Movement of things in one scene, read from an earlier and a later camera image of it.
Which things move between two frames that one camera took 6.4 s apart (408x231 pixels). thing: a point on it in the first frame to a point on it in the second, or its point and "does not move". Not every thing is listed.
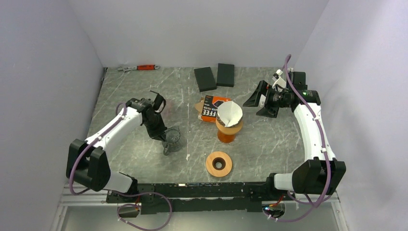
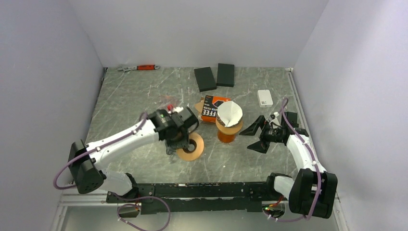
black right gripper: [269, 111] to [261, 146]
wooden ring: [215, 157] to [190, 157]
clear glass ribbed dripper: [220, 121] does not move
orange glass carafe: [225, 138] does not move
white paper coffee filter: [229, 113] does not move
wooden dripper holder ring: [229, 129] does not move
